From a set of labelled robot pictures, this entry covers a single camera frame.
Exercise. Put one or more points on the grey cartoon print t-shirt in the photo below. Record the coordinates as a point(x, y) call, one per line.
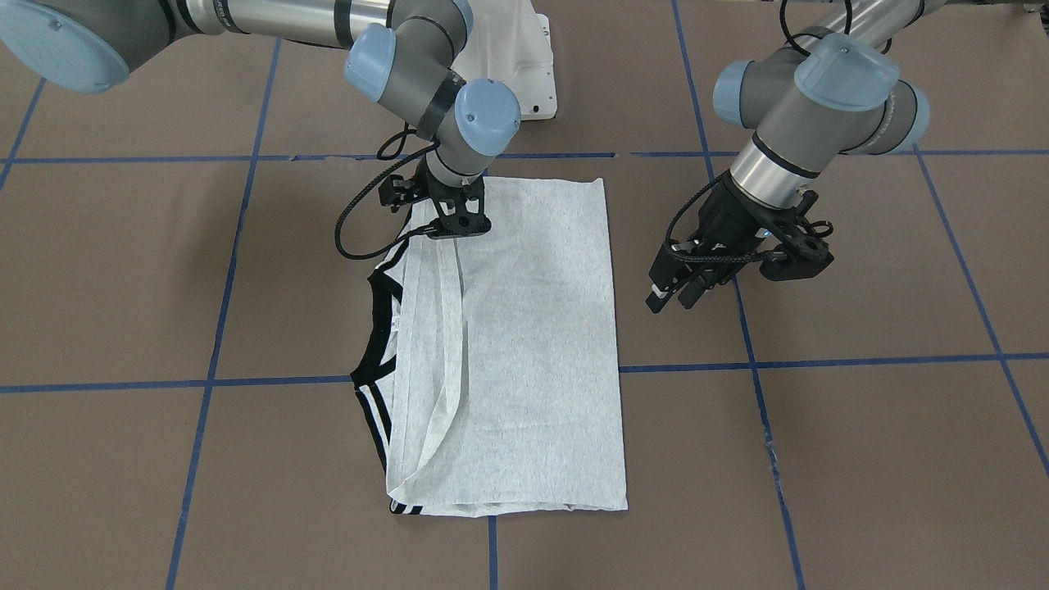
point(490, 380)

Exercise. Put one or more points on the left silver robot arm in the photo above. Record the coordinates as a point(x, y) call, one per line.
point(831, 90)

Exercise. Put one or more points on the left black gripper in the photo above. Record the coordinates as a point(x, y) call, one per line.
point(724, 215)

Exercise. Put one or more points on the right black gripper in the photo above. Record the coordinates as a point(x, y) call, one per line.
point(399, 193)

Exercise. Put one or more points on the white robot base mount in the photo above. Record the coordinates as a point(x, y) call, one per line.
point(511, 41)

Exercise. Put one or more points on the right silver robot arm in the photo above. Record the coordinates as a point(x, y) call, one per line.
point(168, 81)

